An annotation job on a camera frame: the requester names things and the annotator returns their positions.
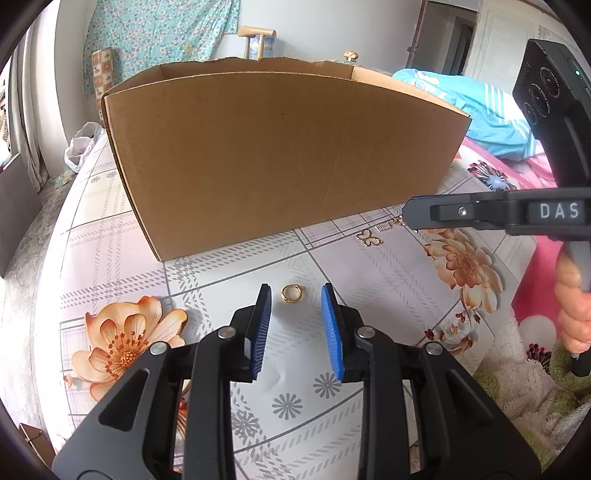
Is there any brown cardboard box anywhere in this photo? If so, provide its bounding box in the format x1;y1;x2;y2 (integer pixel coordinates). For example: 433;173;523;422
100;56;472;262

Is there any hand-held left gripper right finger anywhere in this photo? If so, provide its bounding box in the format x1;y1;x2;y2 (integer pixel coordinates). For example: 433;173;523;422
321;282;542;480

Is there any teal floral hanging cloth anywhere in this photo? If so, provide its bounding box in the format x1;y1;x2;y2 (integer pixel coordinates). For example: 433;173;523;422
83;0;241;95

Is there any pink floral blanket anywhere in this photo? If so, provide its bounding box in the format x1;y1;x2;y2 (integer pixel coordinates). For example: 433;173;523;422
455;138;591;365

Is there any wooden chair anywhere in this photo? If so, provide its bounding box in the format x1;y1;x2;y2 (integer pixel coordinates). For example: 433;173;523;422
238;25;277;60

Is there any small cardboard piece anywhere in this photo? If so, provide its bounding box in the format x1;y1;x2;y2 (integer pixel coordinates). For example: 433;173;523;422
18;422;54;464

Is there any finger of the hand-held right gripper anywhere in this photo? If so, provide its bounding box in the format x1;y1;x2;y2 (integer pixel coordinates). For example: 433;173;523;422
401;190;509;234

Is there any light blue garment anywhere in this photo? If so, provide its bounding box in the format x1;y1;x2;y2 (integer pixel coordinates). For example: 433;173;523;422
392;68;548;160

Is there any grey curtain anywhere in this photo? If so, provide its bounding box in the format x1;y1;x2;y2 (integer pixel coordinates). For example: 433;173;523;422
9;28;58;185

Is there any green white fluffy blanket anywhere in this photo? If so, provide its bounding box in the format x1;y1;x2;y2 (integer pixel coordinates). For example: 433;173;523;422
475;318;591;472

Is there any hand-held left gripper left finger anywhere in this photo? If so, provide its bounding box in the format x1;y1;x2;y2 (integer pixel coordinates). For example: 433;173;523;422
52;282;273;480

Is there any white door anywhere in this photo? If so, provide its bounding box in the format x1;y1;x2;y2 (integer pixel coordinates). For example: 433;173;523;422
464;2;536;81

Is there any person's right hand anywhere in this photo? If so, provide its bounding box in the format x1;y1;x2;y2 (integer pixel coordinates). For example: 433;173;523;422
554;251;591;356

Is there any floral plaid tablecloth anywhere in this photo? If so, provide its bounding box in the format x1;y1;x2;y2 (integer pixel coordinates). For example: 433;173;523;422
30;134;541;480

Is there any checkered patterned bag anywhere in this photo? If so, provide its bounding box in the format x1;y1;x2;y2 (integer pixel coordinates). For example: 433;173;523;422
91;48;114;97

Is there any white plastic bag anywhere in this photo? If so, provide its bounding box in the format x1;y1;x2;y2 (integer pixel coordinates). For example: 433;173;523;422
64;121;105;172

